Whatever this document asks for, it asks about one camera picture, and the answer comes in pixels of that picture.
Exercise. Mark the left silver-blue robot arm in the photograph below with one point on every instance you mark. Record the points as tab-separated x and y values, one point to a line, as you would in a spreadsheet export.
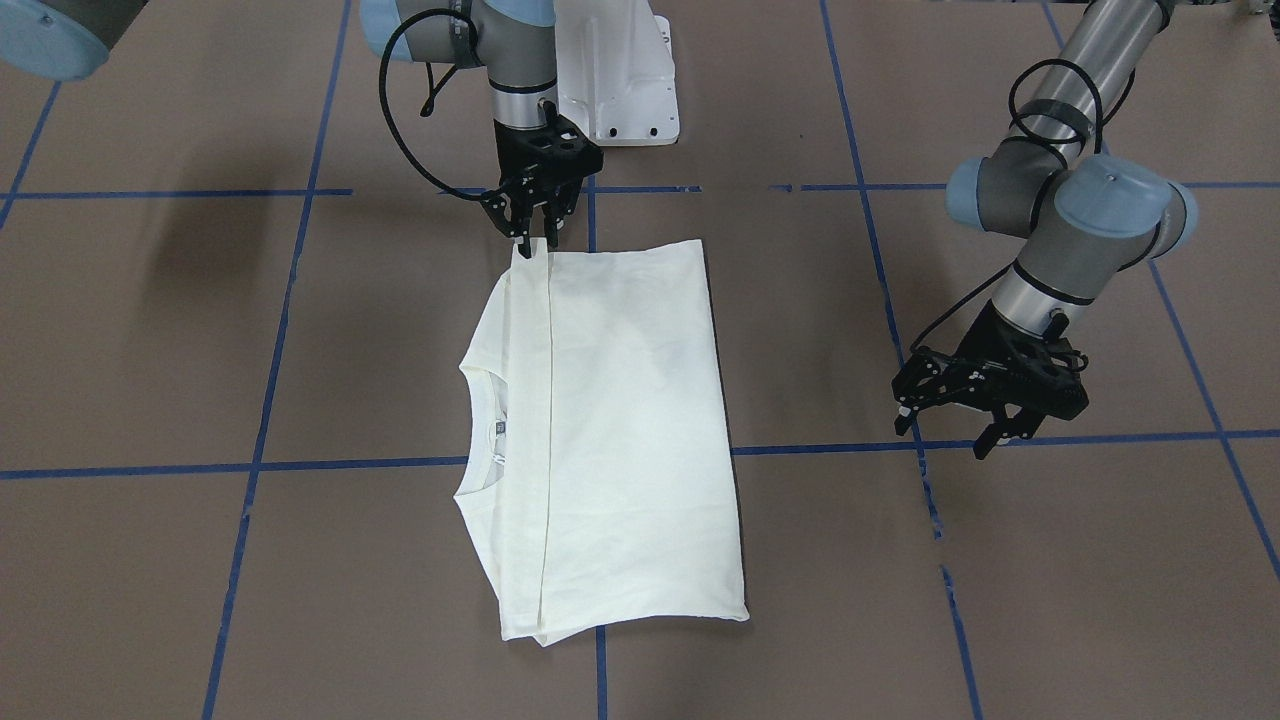
1083	215

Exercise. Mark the white central pedestal column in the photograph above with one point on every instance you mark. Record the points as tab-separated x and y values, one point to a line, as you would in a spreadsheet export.
616	72

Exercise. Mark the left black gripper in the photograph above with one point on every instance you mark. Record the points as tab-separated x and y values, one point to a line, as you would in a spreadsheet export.
958	376

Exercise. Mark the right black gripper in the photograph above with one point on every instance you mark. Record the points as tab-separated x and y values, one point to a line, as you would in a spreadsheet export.
519	203

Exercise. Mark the cream long-sleeve cat shirt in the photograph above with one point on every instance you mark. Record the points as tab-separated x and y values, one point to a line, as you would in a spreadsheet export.
599	483

